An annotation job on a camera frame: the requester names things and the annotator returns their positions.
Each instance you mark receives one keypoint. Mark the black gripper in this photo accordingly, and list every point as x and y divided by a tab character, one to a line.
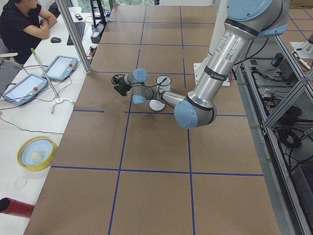
121	88

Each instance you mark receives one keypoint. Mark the clear glass funnel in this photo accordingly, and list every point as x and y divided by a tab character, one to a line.
127	96

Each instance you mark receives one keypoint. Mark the white enamel mug lid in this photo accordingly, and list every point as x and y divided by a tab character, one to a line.
156	105

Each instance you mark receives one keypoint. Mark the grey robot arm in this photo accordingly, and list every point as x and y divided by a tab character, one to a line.
246	20

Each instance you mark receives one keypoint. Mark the white enamel mug blue rim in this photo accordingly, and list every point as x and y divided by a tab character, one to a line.
164	82

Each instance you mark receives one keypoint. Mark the far blue teach pendant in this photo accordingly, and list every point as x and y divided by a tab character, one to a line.
61	68

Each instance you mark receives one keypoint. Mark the blue teach pendant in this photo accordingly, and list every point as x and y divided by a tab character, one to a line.
61	68
26	90

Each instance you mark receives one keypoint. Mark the black computer mouse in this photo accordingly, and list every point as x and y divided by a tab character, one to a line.
55	40

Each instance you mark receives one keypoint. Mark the near blue teach pendant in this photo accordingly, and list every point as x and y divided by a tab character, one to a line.
26	90

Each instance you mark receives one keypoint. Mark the metal rod green tip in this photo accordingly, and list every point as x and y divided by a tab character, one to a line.
44	72

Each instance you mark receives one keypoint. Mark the yellow tape roll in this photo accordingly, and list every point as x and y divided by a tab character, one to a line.
37	153

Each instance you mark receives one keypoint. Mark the seated person in black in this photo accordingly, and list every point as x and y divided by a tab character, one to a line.
23	24

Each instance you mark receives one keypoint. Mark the red cylinder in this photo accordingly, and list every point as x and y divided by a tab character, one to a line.
16	208

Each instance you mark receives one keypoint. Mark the aluminium frame post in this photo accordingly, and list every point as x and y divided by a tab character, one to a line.
63	8

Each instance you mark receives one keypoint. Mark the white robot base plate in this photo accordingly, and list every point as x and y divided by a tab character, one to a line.
199	68

